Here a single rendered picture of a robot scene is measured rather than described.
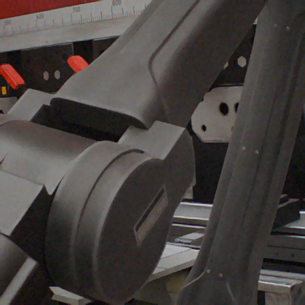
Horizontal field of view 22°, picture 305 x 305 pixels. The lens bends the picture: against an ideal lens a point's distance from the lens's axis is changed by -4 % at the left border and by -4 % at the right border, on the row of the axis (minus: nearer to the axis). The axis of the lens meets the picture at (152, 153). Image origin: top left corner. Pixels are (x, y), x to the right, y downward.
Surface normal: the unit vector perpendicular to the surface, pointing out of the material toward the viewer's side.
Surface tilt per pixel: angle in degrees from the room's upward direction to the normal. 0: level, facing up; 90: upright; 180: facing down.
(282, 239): 90
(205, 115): 90
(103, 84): 38
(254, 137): 77
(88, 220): 69
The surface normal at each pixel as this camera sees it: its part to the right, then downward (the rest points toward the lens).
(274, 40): -0.43, -0.07
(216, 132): -0.69, 0.15
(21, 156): -0.21, -0.61
